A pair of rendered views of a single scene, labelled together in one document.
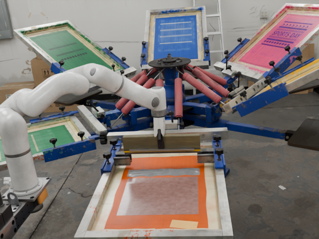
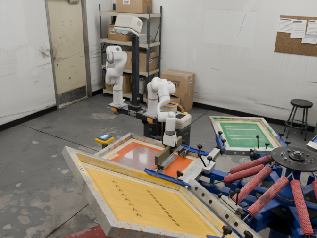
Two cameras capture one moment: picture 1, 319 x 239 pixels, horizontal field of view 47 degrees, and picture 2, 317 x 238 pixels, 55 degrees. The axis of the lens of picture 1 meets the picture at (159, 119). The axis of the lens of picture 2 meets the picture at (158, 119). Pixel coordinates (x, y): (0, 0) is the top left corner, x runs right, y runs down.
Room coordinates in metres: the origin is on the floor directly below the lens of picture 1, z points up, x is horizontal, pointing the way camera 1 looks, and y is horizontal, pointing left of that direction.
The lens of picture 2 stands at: (2.41, -1.93, 2.21)
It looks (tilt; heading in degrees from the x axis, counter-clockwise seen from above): 22 degrees down; 113
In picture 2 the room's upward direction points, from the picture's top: 2 degrees clockwise
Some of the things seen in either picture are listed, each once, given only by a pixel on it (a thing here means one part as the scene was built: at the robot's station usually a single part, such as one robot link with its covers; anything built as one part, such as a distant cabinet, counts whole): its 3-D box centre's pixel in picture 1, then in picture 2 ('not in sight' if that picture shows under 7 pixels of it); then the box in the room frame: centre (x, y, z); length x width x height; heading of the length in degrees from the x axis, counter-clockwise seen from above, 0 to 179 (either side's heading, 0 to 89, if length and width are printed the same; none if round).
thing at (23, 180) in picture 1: (18, 170); (153, 106); (1.28, 0.56, 1.21); 0.16 x 0.13 x 0.15; 79
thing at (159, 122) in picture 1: (159, 123); (170, 138); (1.67, 0.00, 1.20); 0.10 x 0.07 x 0.11; 173
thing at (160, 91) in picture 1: (150, 99); (170, 120); (1.66, 0.04, 1.33); 0.15 x 0.10 x 0.11; 126
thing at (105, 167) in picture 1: (112, 160); (190, 152); (1.76, 0.27, 0.98); 0.30 x 0.05 x 0.07; 173
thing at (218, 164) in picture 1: (218, 157); not in sight; (1.70, -0.28, 0.98); 0.30 x 0.05 x 0.07; 173
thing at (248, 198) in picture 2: not in sight; (197, 183); (1.92, -0.03, 0.89); 1.24 x 0.06 x 0.06; 173
